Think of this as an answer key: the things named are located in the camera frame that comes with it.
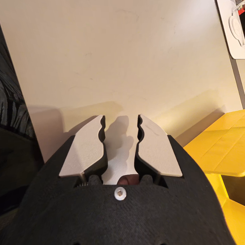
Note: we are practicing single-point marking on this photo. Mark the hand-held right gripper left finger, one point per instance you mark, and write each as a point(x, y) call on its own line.
point(84, 151)

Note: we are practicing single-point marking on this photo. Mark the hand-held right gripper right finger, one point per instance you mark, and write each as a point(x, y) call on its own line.
point(157, 151)

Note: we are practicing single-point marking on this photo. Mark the yellow plastic bin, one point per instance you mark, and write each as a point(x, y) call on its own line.
point(220, 143)

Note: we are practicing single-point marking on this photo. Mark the black shiny cloth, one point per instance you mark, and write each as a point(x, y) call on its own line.
point(13, 114)

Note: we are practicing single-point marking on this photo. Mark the white square pad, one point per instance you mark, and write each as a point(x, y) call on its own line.
point(225, 19)

